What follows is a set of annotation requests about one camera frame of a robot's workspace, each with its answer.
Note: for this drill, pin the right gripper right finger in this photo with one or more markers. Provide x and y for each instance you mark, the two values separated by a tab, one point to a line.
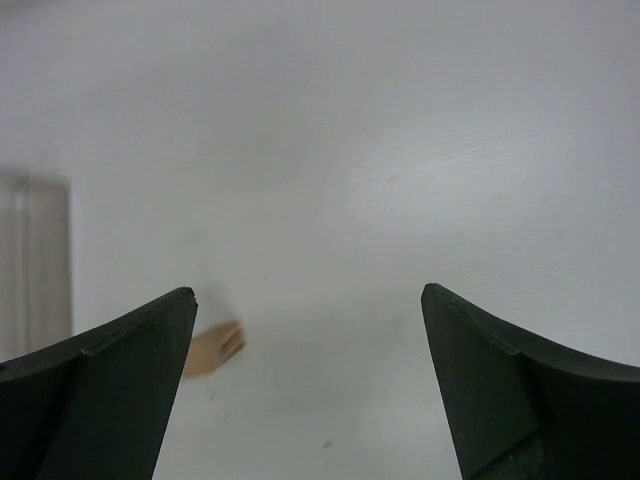
520	406

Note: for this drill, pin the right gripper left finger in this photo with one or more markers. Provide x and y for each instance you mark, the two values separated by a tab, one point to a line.
97	405

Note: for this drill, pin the wood cube with letter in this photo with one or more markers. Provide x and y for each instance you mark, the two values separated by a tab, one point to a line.
212	348

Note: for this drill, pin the clear plastic drawer box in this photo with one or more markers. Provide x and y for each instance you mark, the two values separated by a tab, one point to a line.
35	264

